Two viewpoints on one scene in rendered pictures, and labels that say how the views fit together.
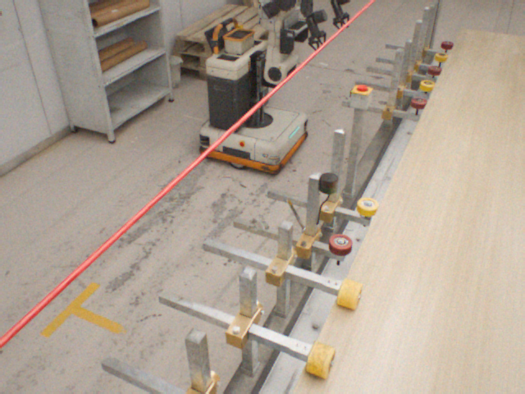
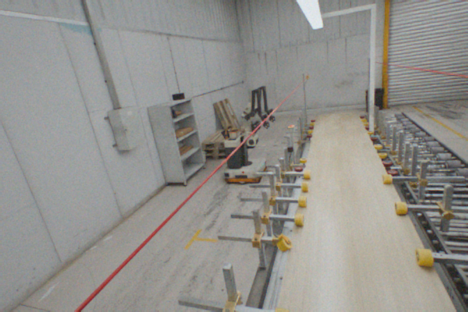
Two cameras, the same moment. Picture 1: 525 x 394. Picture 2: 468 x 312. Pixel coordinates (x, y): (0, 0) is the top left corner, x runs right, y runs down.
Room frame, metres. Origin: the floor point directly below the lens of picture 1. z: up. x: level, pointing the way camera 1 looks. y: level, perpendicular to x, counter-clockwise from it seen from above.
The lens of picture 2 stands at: (-1.19, 0.53, 1.96)
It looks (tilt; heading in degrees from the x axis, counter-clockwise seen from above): 18 degrees down; 356
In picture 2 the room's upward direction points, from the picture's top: 9 degrees counter-clockwise
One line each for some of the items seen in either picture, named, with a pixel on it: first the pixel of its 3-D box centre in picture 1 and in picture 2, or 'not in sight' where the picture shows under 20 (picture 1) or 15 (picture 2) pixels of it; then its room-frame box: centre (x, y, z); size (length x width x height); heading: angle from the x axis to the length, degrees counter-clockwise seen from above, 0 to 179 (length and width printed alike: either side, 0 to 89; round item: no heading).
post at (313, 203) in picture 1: (311, 229); (287, 168); (1.35, -0.18, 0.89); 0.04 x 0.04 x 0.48; 64
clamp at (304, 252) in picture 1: (309, 241); not in sight; (1.33, -0.17, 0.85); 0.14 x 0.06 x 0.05; 154
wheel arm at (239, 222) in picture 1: (287, 238); not in sight; (1.35, -0.09, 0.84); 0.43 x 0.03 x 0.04; 64
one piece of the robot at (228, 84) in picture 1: (243, 80); (237, 148); (3.40, 0.14, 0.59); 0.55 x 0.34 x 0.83; 154
